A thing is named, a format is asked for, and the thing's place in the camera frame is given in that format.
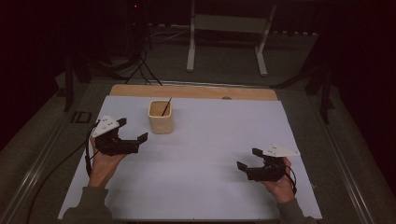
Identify white metal table frame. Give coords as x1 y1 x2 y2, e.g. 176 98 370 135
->
186 0 278 77

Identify thin black pen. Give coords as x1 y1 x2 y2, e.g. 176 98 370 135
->
161 97 173 118

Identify metal floor rail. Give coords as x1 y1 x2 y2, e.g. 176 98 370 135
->
306 94 376 224
0 78 94 224

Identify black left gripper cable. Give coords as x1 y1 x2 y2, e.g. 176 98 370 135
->
26 122 101 224

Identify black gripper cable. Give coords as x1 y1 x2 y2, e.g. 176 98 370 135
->
284 163 299 196
26 122 101 224

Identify pale sheet mat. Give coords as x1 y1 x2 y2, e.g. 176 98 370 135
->
57 95 323 221

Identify person's right hand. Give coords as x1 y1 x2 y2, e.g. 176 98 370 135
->
261 157 297 204

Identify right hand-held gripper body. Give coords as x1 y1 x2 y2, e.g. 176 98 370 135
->
247 143 302 183

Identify black stand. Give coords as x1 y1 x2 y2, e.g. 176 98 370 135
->
64 55 92 113
270 62 335 124

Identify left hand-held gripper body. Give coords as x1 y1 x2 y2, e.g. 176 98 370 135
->
92 115 140 157

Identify person's left hand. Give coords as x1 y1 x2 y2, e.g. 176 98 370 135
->
88 136 129 189

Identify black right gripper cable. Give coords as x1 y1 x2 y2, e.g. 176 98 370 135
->
284 163 299 196

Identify white floor cable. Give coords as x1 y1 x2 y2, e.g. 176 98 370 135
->
148 27 191 43

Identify beige wooden pen cup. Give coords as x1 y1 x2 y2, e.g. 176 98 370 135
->
147 99 175 135

